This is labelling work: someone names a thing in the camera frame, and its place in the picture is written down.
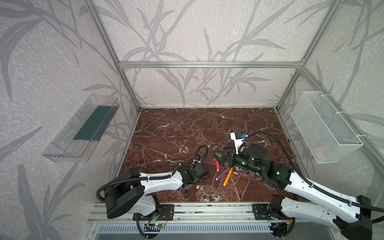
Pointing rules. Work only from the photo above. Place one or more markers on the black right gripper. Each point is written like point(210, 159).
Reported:
point(228, 158)

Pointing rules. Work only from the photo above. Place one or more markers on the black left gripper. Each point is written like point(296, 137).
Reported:
point(197, 176)

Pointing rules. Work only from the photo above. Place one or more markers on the thick pink marker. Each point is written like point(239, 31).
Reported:
point(217, 166)

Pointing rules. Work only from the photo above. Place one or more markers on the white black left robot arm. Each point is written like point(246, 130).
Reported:
point(133, 192)

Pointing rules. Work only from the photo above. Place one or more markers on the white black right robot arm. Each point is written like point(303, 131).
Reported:
point(346, 214)

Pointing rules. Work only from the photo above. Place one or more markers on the purple marker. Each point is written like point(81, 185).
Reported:
point(223, 174)

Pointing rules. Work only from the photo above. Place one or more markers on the horizontal aluminium crossbar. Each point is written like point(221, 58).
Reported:
point(283, 65)

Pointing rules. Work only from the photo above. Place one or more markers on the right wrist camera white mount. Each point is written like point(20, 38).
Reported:
point(240, 141)

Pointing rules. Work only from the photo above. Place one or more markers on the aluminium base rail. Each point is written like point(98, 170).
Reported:
point(197, 212)

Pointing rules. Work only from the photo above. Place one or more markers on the white wire mesh basket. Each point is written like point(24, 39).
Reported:
point(326, 132)

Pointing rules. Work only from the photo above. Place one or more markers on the clear plastic wall tray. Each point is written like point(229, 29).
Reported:
point(79, 138)

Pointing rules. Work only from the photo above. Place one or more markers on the aluminium frame post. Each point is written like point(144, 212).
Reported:
point(115, 62)

